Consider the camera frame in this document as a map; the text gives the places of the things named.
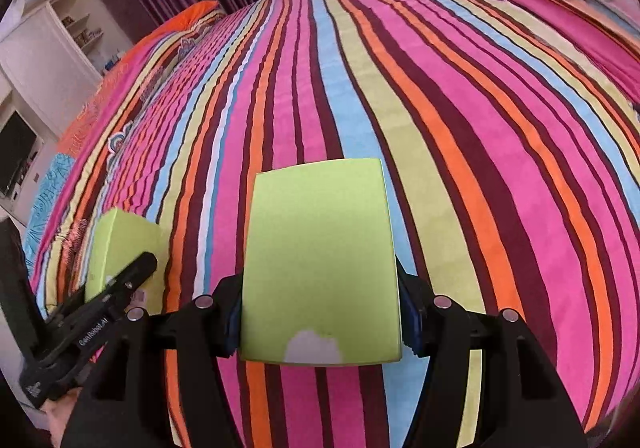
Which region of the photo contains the white cabinet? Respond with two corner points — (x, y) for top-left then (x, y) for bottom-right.
(0, 0), (137, 229)

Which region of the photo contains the light green box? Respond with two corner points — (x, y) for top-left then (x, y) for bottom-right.
(239, 158), (404, 368)
(84, 208), (169, 317)

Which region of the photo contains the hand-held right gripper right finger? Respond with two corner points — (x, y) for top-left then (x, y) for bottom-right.
(396, 257), (589, 448)

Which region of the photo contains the person's left hand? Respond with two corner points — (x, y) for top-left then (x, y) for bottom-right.
(41, 387), (84, 435)

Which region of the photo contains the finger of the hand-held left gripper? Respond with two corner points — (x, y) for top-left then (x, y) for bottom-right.
(106, 252), (158, 315)

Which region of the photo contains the striped bed sheet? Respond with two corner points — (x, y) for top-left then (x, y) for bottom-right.
(30, 0), (640, 448)

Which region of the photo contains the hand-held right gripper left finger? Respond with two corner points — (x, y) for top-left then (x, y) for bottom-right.
(60, 274), (244, 448)

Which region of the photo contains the black television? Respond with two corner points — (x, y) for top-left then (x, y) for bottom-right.
(0, 109), (39, 197)

